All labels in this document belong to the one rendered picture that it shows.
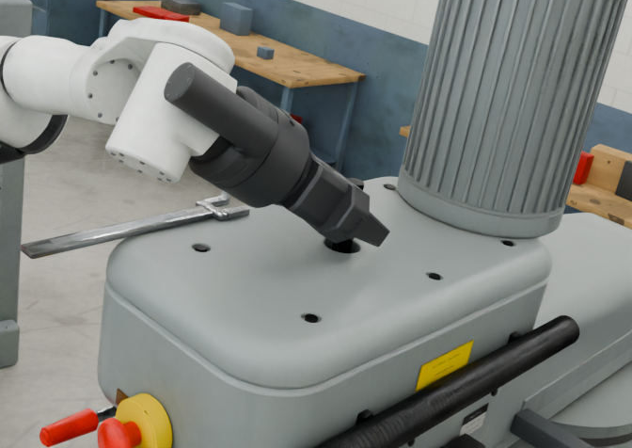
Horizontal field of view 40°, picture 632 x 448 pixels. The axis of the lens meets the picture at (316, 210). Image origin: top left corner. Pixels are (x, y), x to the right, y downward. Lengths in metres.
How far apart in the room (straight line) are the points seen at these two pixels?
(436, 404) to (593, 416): 0.58
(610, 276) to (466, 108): 0.48
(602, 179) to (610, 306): 3.54
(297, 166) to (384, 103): 5.42
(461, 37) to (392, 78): 5.17
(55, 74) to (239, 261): 0.23
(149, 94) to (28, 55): 0.18
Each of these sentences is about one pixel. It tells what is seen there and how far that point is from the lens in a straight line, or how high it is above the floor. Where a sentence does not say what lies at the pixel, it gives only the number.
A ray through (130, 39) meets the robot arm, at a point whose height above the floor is 2.08.
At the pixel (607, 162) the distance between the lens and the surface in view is 4.81.
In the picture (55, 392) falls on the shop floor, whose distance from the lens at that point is 3.87.
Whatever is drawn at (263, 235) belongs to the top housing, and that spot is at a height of 1.89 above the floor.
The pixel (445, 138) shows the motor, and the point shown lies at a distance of 0.97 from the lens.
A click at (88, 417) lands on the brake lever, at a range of 0.89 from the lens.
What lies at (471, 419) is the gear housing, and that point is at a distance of 1.03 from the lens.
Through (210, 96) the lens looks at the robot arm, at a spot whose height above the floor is 2.06.
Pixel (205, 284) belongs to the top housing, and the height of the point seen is 1.89.
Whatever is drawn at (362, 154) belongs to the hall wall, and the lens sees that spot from 6.34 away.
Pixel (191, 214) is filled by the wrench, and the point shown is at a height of 1.90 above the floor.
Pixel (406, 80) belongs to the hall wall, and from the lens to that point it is 6.04.
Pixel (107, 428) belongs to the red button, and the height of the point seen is 1.78.
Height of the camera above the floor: 2.25
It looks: 22 degrees down
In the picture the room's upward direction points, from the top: 11 degrees clockwise
